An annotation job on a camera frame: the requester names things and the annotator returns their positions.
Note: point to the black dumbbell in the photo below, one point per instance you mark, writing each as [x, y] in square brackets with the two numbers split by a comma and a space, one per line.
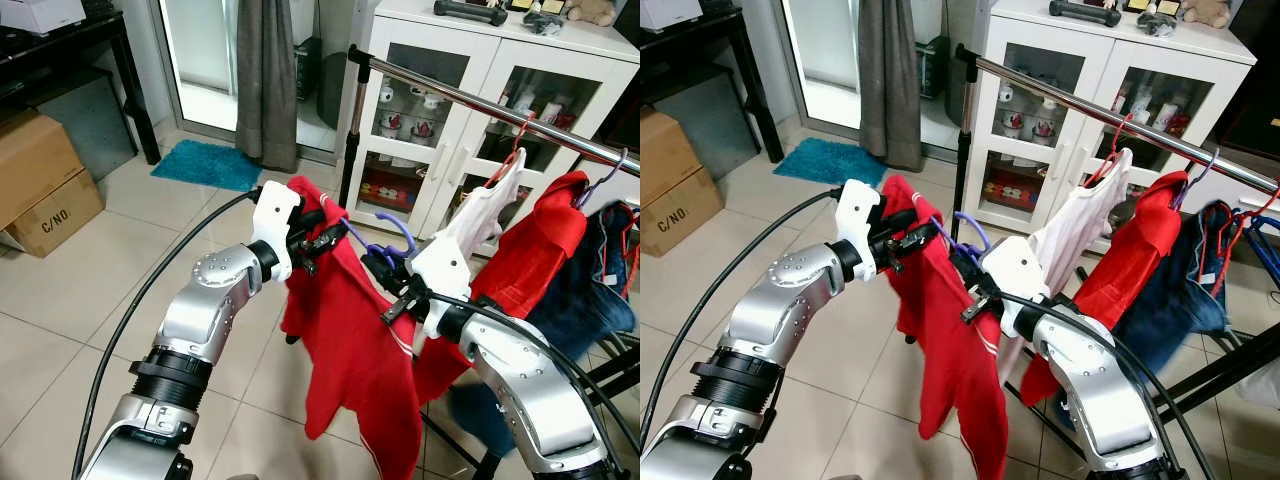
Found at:
[470, 12]
[1085, 13]

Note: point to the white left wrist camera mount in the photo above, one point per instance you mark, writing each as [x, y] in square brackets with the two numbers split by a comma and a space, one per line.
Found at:
[855, 215]
[272, 215]

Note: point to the blue denim garment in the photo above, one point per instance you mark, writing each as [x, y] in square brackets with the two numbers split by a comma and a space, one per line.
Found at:
[590, 290]
[1180, 290]

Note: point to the printed cardboard box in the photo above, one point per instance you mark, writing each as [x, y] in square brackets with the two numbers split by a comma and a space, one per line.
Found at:
[60, 220]
[685, 215]

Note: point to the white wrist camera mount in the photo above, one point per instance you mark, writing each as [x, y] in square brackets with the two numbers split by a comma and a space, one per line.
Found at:
[855, 215]
[440, 268]
[1015, 265]
[272, 215]

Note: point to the white glass door cabinet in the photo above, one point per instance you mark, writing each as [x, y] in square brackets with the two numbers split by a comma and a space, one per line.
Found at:
[470, 50]
[1090, 45]

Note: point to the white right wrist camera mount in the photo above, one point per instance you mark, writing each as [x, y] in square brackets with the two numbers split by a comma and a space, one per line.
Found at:
[440, 268]
[1015, 265]

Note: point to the brown teddy bear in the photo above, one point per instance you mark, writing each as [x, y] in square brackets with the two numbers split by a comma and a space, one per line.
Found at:
[592, 10]
[1206, 11]

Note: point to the teal floor mat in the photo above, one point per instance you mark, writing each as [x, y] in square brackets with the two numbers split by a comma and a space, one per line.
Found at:
[825, 162]
[205, 165]

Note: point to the grey curtain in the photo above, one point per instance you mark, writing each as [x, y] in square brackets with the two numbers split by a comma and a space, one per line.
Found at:
[265, 80]
[888, 80]

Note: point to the white shirt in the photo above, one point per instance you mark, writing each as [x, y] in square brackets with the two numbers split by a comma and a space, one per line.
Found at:
[1080, 215]
[480, 215]

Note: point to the purple plastic hanger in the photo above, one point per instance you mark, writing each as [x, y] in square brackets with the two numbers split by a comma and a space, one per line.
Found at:
[612, 172]
[1205, 172]
[978, 232]
[402, 232]

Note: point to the grey board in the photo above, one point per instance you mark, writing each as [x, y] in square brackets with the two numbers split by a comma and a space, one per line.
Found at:
[95, 125]
[720, 125]

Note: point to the black side table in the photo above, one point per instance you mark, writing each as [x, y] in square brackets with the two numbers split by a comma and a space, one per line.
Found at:
[70, 40]
[700, 40]

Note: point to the black clothes rack post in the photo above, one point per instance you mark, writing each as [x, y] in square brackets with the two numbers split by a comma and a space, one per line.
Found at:
[352, 130]
[962, 140]

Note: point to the chrome clothes rail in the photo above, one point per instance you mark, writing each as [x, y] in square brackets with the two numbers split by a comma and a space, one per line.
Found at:
[1080, 100]
[470, 98]

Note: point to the plain cardboard box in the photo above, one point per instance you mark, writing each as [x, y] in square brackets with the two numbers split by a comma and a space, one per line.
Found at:
[30, 160]
[665, 150]

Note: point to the red shirt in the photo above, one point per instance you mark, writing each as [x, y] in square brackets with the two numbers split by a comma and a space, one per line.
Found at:
[350, 350]
[530, 250]
[945, 350]
[1130, 260]

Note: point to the white plastic bag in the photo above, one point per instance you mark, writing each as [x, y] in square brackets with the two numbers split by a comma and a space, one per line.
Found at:
[1260, 385]

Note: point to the red plastic hanger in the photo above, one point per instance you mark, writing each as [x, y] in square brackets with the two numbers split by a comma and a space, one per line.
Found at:
[630, 245]
[1235, 235]
[518, 135]
[1118, 135]

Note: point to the white box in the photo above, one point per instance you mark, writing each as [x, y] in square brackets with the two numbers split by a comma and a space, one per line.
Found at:
[668, 12]
[40, 14]

